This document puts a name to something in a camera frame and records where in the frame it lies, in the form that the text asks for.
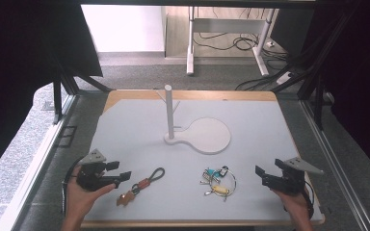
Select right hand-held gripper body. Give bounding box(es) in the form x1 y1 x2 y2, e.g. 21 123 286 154
261 156 325 196

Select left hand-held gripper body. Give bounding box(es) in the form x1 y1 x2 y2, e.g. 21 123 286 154
76 148 121 193

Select person's left hand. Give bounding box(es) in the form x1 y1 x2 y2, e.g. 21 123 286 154
63 166 117 223

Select person's right hand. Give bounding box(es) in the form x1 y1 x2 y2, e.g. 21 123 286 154
270 188 312 223

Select white table mat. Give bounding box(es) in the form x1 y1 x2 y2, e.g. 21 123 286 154
84 98 324 223

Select white hook stand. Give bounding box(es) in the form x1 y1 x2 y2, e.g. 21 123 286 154
155 84 232 156

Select white power strip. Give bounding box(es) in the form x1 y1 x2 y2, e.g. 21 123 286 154
276 70 295 87

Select wooden table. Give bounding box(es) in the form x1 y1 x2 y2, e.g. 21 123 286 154
80 90 327 229

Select black curtain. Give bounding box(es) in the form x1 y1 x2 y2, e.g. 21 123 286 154
297 0 370 177
0 0 104 187

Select brown leather keychain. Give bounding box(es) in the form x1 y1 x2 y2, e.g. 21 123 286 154
116 167 166 207

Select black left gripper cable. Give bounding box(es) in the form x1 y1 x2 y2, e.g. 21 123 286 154
61 156 85 216

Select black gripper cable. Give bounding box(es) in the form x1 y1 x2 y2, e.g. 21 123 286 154
61 156 85 216
302 180 316 220

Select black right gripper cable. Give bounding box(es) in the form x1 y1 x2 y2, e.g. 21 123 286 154
302 180 316 220

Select metal key ring bunch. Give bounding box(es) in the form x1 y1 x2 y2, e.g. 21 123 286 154
199 165 238 203

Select aluminium frame rail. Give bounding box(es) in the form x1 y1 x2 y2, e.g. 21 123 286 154
0 93 79 231
299 99 370 231

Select black metal frame strut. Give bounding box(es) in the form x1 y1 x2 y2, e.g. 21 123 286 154
51 74 114 126
271 6 355 131

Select black floor cables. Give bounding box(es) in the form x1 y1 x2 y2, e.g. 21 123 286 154
193 31 291 63

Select white desk frame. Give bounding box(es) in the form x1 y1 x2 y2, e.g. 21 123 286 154
186 6 276 77

